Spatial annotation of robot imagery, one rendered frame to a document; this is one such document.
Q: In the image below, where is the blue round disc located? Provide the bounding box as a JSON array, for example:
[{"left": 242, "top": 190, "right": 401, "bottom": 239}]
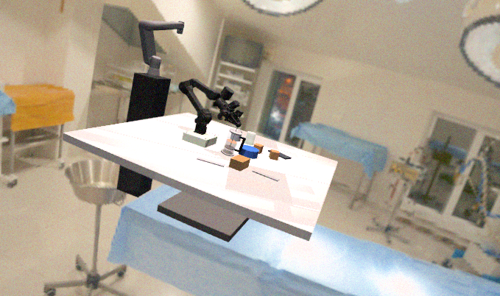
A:
[{"left": 239, "top": 145, "right": 259, "bottom": 159}]

